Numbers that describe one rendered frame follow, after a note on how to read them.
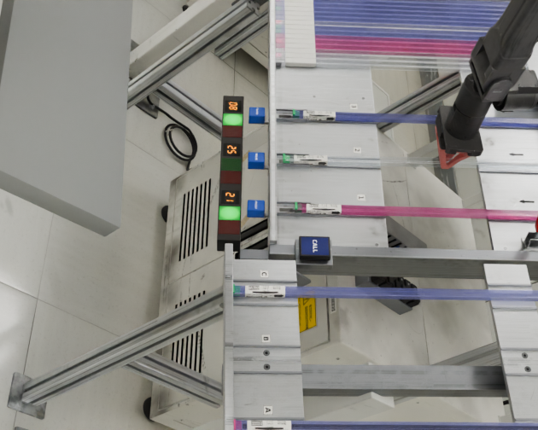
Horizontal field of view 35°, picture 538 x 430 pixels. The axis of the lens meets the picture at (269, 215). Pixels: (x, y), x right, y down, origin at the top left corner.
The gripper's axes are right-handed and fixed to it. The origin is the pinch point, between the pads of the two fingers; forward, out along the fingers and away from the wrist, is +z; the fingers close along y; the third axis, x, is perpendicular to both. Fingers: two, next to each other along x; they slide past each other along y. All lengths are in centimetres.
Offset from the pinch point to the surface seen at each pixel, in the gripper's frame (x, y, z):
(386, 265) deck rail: 12.1, -20.9, 3.8
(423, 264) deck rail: 6.0, -21.0, 2.7
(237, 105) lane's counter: 37.2, 15.0, 5.3
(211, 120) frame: 39, 50, 48
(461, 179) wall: -83, 145, 174
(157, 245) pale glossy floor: 51, 33, 80
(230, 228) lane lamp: 38.4, -14.0, 5.6
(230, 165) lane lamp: 38.5, 0.1, 5.5
